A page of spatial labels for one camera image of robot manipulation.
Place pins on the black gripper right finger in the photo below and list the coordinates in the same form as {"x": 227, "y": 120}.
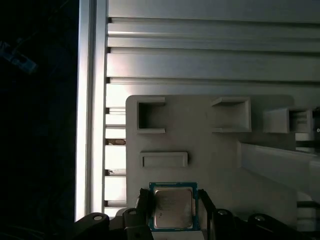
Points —
{"x": 207, "y": 220}

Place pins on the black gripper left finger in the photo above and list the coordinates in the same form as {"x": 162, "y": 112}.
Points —
{"x": 145, "y": 212}

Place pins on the CPU with silver top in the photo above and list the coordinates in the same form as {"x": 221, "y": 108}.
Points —
{"x": 173, "y": 205}

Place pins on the grey parts rack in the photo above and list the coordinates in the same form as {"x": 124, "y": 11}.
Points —
{"x": 212, "y": 162}

